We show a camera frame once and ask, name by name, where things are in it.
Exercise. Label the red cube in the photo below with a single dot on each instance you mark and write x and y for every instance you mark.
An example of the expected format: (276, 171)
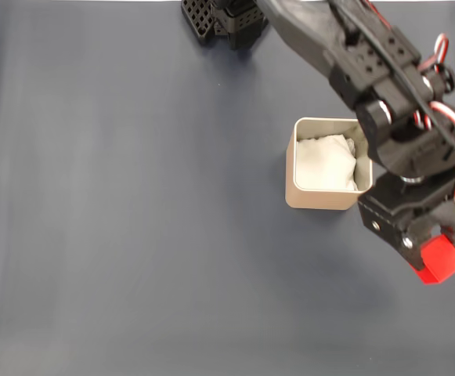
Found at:
(442, 260)

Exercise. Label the beige square box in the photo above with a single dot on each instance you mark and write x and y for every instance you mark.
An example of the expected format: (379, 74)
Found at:
(313, 200)

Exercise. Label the white crumpled tissue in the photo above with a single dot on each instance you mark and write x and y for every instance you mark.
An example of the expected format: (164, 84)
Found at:
(323, 164)

